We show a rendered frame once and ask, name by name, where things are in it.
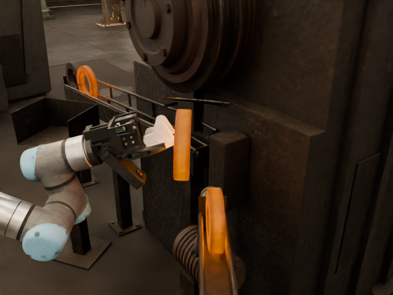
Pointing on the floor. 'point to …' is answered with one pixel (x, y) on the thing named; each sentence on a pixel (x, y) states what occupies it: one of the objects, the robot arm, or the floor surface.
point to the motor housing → (187, 281)
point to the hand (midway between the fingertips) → (182, 136)
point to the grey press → (23, 49)
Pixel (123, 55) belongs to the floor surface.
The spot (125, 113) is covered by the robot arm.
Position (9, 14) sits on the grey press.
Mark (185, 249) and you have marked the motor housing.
